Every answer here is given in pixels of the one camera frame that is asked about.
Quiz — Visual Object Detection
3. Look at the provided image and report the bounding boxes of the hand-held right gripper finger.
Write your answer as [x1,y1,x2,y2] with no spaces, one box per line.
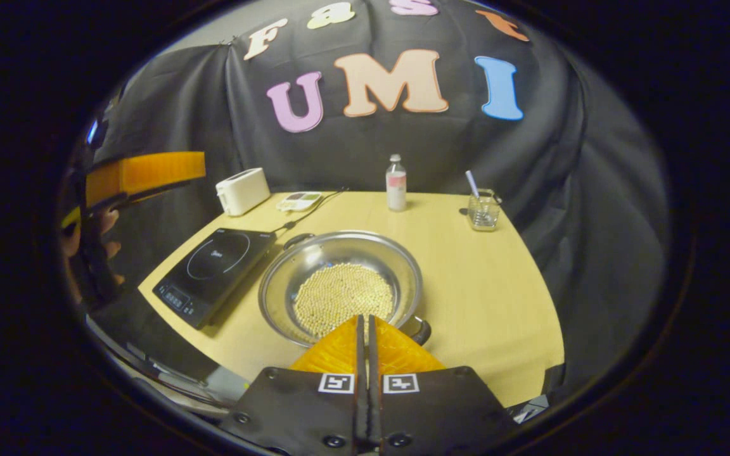
[368,315,518,456]
[222,315,366,456]

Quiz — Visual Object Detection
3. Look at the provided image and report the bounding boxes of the pile of soybeans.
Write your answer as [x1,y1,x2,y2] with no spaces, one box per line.
[292,262,395,336]

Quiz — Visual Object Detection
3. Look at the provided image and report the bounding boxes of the stainless steel pot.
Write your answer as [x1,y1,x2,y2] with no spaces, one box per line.
[258,230,432,349]

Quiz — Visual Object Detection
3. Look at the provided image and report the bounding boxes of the black induction cooktop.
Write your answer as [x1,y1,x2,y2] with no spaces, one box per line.
[152,227,277,330]

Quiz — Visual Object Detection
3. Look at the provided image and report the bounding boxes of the white toaster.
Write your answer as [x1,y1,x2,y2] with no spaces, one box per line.
[215,167,271,217]

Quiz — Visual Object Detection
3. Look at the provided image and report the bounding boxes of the white divided bean dish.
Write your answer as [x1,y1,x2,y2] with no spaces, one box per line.
[276,191,323,213]

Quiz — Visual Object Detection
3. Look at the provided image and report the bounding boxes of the clear bottle with pink label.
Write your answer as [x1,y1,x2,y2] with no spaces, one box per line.
[385,154,407,212]

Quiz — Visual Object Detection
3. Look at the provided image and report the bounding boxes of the black power cable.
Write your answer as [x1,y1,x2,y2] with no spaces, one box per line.
[274,187,348,233]

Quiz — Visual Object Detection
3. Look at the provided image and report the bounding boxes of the metal wire utensil holder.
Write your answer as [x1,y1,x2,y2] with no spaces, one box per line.
[467,189,502,232]

